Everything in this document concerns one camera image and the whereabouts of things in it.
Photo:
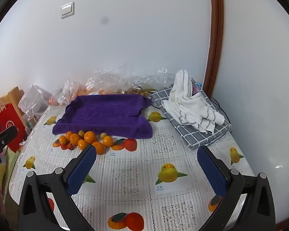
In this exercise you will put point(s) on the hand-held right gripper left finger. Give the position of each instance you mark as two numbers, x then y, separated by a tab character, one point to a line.
83	170

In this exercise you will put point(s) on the brown wooden door frame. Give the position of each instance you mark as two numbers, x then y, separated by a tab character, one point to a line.
215	28

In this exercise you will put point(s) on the pale green cloth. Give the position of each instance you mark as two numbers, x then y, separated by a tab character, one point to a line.
7	170

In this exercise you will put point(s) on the heap of brown longans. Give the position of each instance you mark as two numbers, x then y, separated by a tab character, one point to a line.
139	92

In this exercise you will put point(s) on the crumpled clear plastic bag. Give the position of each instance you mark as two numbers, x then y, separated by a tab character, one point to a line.
67	91

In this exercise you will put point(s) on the fruit print tablecloth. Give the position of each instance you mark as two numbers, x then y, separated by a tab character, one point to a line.
134	154

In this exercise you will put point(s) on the small red fruit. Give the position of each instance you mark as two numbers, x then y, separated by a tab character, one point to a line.
70	146
63	146

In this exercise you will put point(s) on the red paper bag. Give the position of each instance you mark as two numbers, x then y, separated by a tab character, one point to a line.
10	130

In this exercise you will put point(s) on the small yellow-green fruit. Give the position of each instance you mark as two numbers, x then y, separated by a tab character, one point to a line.
81	133
103	136

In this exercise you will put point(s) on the pale orange fruit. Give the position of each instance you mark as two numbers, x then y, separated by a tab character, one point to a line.
53	101

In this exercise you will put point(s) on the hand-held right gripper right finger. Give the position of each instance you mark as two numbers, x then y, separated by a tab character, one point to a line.
212	170

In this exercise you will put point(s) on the pink and blue packet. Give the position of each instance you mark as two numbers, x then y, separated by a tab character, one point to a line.
197	89

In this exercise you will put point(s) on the white light switch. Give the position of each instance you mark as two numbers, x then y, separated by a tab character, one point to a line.
67	10

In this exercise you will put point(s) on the grey checked cloth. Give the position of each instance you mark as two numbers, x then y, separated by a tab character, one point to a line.
200	137

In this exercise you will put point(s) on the white plastic bag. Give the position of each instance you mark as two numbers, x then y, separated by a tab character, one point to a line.
35	96

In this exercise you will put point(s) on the white striped towel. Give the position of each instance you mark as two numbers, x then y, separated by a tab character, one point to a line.
183	96

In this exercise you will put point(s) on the large clear plastic bag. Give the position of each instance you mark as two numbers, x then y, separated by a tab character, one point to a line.
115	79

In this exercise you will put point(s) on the pile of oranges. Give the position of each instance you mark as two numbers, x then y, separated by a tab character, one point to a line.
89	137

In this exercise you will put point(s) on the small cardboard box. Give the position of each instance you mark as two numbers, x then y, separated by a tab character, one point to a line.
30	122

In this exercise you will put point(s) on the purple towel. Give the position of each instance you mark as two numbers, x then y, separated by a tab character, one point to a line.
98	115

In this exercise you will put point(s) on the bagged tangerines heap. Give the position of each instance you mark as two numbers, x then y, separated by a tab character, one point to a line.
103	92

